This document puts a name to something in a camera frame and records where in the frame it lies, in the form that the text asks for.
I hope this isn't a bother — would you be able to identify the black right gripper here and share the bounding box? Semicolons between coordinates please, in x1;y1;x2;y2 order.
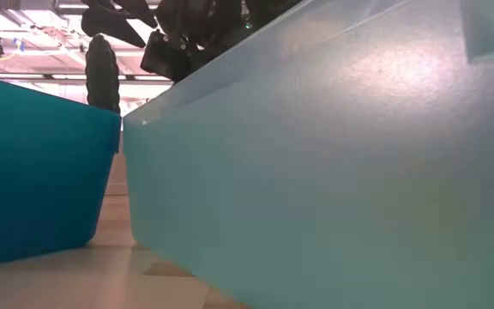
80;0;249;65

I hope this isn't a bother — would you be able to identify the blue plastic bin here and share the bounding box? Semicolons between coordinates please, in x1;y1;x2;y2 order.
0;73;123;270

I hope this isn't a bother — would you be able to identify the light green translucent bin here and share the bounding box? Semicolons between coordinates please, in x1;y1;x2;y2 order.
122;0;494;309

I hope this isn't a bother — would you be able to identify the long ceiling light fixture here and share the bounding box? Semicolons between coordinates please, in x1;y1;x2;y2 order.
54;0;162;18

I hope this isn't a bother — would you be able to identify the tall green cactus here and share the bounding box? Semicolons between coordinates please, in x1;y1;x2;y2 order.
84;33;122;115

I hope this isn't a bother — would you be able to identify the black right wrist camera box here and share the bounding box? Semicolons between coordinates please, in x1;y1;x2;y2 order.
139;28;195;83

